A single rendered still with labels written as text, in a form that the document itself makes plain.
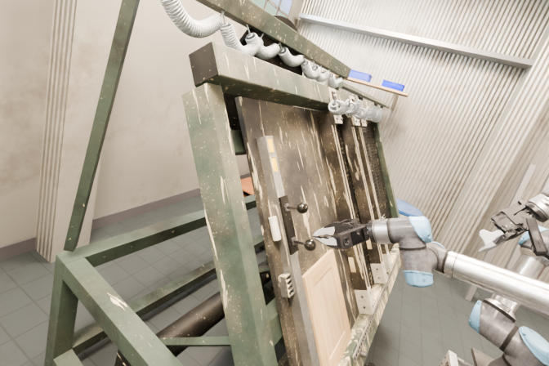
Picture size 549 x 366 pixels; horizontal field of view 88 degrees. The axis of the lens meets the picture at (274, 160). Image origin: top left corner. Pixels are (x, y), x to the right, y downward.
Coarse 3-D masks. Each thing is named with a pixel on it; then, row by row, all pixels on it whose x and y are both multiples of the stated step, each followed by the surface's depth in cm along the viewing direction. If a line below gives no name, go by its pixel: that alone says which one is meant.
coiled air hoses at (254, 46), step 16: (176, 0) 103; (176, 16) 106; (208, 16) 122; (224, 16) 128; (192, 32) 113; (208, 32) 119; (224, 32) 129; (240, 48) 138; (256, 48) 148; (272, 48) 161; (288, 64) 181; (304, 64) 200; (320, 80) 225; (336, 80) 255
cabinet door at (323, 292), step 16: (320, 272) 118; (336, 272) 131; (320, 288) 116; (336, 288) 128; (320, 304) 114; (336, 304) 125; (320, 320) 111; (336, 320) 122; (320, 336) 108; (336, 336) 119; (320, 352) 106; (336, 352) 116
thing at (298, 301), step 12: (264, 144) 100; (264, 156) 100; (276, 156) 103; (264, 168) 100; (276, 180) 100; (276, 192) 98; (276, 204) 99; (288, 252) 98; (288, 264) 98; (300, 276) 100; (300, 288) 99; (300, 300) 97; (300, 312) 97; (300, 324) 97; (300, 336) 98; (312, 336) 100; (300, 348) 98; (312, 348) 98; (312, 360) 97
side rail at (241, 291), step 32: (192, 96) 81; (192, 128) 82; (224, 128) 80; (224, 160) 78; (224, 192) 78; (224, 224) 79; (224, 256) 80; (224, 288) 80; (256, 288) 78; (256, 320) 76; (256, 352) 76
